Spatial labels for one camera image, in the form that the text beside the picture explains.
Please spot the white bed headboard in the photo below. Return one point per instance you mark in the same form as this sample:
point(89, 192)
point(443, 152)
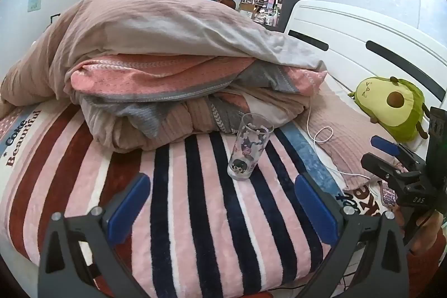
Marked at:
point(349, 29)

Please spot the smartphone with patterned case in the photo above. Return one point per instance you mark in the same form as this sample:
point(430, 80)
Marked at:
point(387, 195)

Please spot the beige pink duvet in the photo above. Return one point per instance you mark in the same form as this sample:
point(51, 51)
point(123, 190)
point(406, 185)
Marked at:
point(146, 25)

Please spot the striped plush blanket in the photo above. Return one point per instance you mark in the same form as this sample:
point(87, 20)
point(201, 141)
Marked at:
point(195, 214)

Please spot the person's right hand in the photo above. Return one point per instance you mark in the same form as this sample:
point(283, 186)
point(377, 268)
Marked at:
point(424, 231)

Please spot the printed clear glass cup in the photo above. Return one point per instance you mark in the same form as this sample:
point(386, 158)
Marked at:
point(246, 148)

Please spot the pink grey patterned quilt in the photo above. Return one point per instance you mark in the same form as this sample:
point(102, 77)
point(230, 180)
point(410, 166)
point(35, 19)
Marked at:
point(157, 81)

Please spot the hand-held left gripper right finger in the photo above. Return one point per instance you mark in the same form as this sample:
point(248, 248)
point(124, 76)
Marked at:
point(316, 210)

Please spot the green avocado plush toy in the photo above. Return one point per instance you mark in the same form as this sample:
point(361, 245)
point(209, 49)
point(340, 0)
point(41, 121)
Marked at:
point(398, 109)

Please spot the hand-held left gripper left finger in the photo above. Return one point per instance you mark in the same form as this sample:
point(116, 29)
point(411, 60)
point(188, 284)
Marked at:
point(128, 208)

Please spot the pink ribbed pillow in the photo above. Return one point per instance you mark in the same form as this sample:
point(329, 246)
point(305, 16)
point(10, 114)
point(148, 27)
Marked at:
point(344, 141)

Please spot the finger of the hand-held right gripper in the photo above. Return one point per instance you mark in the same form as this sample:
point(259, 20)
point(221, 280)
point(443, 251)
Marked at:
point(384, 143)
point(379, 167)

